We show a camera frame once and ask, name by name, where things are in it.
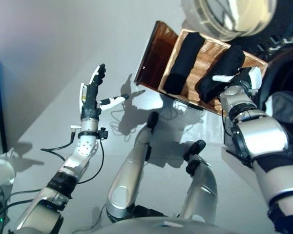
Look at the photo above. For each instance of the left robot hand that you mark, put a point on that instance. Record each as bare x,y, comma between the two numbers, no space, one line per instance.
90,97

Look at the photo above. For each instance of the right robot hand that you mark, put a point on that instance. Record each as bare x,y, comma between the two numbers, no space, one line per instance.
246,78

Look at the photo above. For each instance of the black garment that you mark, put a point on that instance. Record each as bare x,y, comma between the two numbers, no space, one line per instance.
224,65
185,61

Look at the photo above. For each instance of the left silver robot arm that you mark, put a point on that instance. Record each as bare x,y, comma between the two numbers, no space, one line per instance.
70,165

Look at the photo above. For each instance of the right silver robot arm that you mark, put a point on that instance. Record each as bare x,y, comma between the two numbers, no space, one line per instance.
263,136

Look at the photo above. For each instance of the grey front-load washing machine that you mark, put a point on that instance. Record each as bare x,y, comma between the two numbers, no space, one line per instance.
283,102

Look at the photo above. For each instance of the round glass washing machine door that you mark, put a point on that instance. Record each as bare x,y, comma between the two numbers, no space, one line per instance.
234,17

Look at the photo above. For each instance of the rectangular wicker basket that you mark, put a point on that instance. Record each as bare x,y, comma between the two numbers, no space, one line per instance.
207,56

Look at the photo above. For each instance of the brown wooden stool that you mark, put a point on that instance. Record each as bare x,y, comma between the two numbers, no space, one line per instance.
158,61

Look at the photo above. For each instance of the left silver robot leg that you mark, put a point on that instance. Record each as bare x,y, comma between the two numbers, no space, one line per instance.
127,182

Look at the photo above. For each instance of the grey robot torso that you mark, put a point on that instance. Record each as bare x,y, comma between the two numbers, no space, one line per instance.
173,225

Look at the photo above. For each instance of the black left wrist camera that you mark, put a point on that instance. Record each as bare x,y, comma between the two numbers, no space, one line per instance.
103,133

